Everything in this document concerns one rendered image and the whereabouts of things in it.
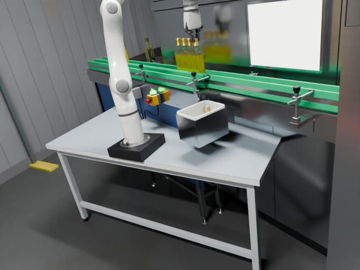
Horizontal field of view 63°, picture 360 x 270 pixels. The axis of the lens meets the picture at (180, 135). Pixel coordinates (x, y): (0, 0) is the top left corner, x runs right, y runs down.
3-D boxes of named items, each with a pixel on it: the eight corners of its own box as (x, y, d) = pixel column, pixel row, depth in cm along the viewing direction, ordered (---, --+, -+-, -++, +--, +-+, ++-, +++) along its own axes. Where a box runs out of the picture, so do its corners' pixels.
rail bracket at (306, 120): (315, 130, 127) (317, 79, 117) (292, 144, 119) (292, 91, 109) (305, 127, 130) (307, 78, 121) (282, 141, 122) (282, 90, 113)
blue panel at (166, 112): (216, 126, 196) (214, 102, 189) (196, 136, 188) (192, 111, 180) (115, 92, 318) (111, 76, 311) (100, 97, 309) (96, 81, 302)
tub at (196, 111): (228, 119, 160) (226, 104, 156) (196, 134, 149) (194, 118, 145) (207, 113, 173) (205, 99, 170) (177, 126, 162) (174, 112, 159)
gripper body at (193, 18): (194, 7, 173) (196, 27, 177) (180, 10, 168) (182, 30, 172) (202, 6, 167) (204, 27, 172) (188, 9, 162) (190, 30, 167)
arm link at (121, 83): (130, 91, 175) (135, 96, 161) (110, 94, 172) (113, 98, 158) (119, 0, 159) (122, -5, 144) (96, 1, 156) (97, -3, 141)
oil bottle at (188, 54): (201, 82, 190) (196, 49, 181) (194, 84, 187) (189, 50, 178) (195, 81, 194) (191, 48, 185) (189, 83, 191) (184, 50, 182)
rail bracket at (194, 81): (212, 88, 172) (209, 67, 167) (189, 97, 164) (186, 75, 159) (208, 87, 175) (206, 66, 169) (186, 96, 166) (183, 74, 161)
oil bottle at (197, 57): (207, 83, 185) (202, 49, 176) (200, 85, 183) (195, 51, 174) (201, 82, 190) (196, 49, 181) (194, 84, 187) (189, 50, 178)
